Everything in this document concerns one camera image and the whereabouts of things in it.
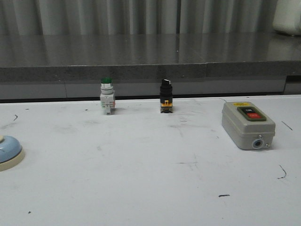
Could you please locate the blue and cream call bell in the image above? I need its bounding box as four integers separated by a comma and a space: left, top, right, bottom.
0, 135, 25, 171

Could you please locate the green pilot light push button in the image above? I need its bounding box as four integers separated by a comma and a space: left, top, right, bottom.
100, 77, 115, 115

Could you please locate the grey stone counter slab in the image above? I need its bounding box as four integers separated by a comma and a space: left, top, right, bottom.
0, 32, 301, 83

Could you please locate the grey pleated curtain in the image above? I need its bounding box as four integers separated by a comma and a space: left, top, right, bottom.
0, 0, 277, 35

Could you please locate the white object on counter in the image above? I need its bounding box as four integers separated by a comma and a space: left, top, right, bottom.
272, 0, 301, 36

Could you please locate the black selector switch yellow base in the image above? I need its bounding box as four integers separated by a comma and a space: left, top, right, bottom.
160, 79, 173, 113

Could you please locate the grey on off switch box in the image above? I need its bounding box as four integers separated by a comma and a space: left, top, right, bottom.
222, 102, 276, 150

